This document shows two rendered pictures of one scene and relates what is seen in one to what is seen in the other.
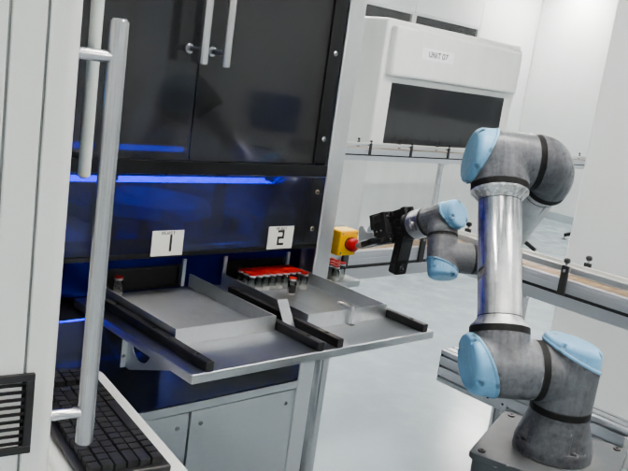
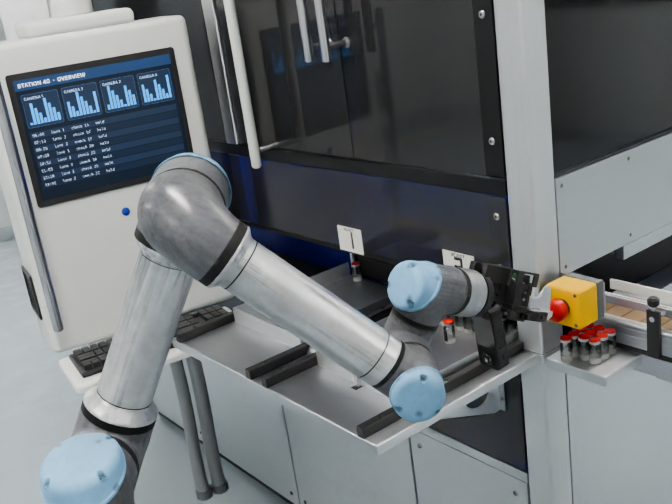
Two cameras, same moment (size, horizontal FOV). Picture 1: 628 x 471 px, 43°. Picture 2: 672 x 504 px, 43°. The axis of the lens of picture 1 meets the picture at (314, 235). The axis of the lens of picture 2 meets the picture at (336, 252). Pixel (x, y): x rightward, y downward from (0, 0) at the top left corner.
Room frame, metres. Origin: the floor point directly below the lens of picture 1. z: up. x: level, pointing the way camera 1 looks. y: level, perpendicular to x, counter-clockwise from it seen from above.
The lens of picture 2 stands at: (2.00, -1.51, 1.61)
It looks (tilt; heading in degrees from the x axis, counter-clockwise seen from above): 18 degrees down; 98
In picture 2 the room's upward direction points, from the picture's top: 8 degrees counter-clockwise
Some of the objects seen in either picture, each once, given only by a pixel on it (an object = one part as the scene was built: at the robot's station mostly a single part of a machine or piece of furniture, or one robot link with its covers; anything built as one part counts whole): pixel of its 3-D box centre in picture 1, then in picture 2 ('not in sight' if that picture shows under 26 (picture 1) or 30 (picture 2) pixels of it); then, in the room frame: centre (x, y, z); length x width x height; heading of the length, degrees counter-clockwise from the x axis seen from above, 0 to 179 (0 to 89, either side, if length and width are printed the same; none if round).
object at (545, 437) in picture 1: (556, 427); not in sight; (1.47, -0.52, 0.84); 0.15 x 0.15 x 0.10
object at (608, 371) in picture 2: (327, 278); (598, 357); (2.26, -0.06, 0.87); 0.14 x 0.13 x 0.02; 44
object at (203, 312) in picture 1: (183, 306); (327, 302); (1.72, 0.27, 0.90); 0.34 x 0.26 x 0.04; 44
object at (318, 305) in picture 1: (302, 294); (425, 343); (1.94, 0.01, 0.90); 0.34 x 0.26 x 0.04; 43
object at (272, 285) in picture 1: (275, 279); (464, 320); (2.02, 0.08, 0.90); 0.18 x 0.02 x 0.05; 133
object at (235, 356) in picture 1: (260, 319); (352, 343); (1.79, 0.10, 0.87); 0.70 x 0.48 x 0.02; 134
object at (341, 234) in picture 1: (340, 240); (574, 300); (2.22, -0.08, 0.99); 0.08 x 0.07 x 0.07; 44
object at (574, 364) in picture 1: (564, 370); (89, 491); (1.47, -0.51, 0.96); 0.13 x 0.12 x 0.14; 98
